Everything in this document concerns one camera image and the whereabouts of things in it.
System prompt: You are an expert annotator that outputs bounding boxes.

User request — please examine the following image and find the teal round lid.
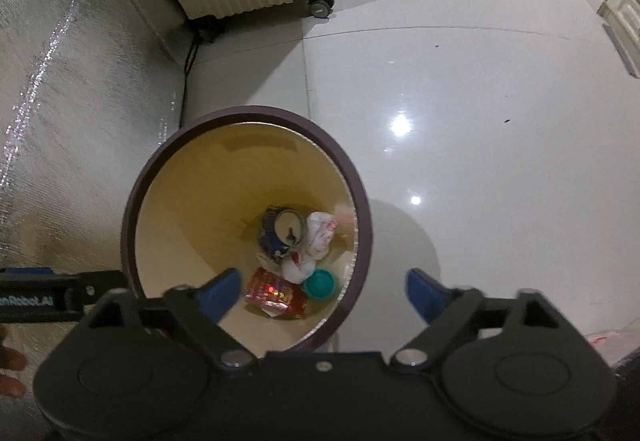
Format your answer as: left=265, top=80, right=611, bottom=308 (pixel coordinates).
left=302, top=269, right=336, bottom=300

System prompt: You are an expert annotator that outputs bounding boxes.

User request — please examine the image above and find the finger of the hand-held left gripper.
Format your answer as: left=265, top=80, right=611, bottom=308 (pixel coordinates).
left=0, top=267, right=127, bottom=312

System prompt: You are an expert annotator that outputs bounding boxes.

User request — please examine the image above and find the white red printed plastic bag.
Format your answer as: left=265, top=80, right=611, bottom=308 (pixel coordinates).
left=279, top=210, right=342, bottom=285

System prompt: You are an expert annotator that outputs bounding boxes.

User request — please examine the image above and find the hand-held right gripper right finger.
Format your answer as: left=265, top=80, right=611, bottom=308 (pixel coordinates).
left=389, top=268, right=583, bottom=373

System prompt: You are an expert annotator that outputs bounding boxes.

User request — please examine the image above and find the silver foil sheet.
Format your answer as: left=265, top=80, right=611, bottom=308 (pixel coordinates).
left=0, top=0, right=191, bottom=357

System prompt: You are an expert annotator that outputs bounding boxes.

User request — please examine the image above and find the black cable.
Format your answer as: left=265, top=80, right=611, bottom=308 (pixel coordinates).
left=180, top=26, right=203, bottom=127

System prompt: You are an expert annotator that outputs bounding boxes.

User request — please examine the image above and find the red snack packet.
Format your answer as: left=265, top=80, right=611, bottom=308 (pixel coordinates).
left=243, top=268, right=312, bottom=320

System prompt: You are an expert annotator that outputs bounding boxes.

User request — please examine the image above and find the yellow bin with dark rim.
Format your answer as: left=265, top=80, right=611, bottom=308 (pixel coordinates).
left=120, top=106, right=374, bottom=355

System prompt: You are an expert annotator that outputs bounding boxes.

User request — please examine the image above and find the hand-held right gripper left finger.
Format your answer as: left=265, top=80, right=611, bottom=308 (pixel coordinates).
left=87, top=267, right=257, bottom=373

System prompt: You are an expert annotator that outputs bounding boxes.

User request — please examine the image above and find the crushed blue drinks can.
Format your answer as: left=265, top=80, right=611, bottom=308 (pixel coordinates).
left=257, top=206, right=307, bottom=256

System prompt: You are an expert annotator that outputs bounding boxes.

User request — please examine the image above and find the person's left hand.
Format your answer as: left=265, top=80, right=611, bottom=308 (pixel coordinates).
left=0, top=325, right=28, bottom=398

